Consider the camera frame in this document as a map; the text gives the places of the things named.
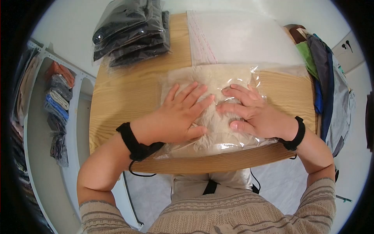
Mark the person's left middle finger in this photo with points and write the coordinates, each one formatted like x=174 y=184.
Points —
x=196 y=95

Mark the person's right thumb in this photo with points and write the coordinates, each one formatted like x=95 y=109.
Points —
x=242 y=126

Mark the person's left little finger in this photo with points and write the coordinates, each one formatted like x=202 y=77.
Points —
x=172 y=92

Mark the white metal shelf with clothes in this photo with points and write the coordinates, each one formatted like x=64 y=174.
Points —
x=49 y=117

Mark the person's right index finger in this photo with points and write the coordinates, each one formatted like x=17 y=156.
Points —
x=232 y=109

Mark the person's right middle finger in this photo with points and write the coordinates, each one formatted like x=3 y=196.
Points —
x=235 y=95

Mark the wooden table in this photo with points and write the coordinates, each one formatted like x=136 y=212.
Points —
x=131 y=96

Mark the person's body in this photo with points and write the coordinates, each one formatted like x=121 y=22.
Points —
x=210 y=212

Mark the pile of colourful clothes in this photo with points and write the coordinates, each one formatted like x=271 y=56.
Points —
x=327 y=90

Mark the person's right hand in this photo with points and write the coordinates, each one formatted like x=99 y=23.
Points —
x=258 y=115

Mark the person's legs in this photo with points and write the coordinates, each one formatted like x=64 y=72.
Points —
x=210 y=182

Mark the white wall socket with plugs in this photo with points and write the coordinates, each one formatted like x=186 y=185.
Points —
x=347 y=48

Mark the black wrist band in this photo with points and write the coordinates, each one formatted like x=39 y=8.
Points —
x=136 y=142
x=296 y=134

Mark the person's left thumb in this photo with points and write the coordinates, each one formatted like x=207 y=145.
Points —
x=195 y=132

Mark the stack of bagged black garments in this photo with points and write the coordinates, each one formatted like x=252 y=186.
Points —
x=131 y=32

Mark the person's left hand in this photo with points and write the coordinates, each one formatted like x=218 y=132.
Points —
x=172 y=120

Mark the person's right ring finger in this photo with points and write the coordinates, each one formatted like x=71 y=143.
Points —
x=244 y=88

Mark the bagged beige knit garment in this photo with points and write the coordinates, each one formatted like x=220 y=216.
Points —
x=213 y=131

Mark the stack of clear plastic bags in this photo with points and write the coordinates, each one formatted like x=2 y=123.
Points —
x=239 y=38

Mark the person's left index finger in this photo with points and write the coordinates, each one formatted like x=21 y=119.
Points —
x=203 y=106

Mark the person's left ring finger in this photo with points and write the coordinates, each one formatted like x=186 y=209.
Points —
x=187 y=91

